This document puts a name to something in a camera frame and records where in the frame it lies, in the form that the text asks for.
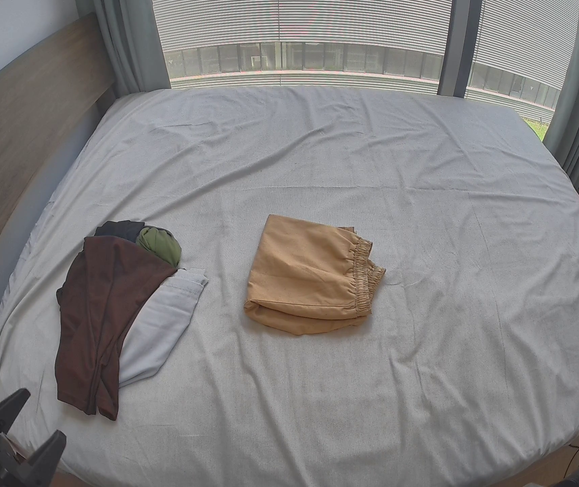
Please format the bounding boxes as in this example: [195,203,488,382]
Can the pale grey garment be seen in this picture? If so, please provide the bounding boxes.
[117,268,209,388]

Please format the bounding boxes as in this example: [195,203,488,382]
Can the bed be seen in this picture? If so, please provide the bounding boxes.
[0,12,579,487]

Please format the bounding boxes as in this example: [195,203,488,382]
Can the green garment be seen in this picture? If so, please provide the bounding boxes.
[136,226,184,268]

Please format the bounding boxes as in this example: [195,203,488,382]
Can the brown garment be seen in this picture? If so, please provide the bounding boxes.
[55,235,178,421]

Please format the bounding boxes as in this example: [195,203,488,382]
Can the dark grey garment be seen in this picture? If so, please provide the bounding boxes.
[94,219,146,245]

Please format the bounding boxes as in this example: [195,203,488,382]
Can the tan shorts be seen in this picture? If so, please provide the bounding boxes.
[243,214,387,337]

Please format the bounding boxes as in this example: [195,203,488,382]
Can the window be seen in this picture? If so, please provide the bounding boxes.
[147,0,579,120]

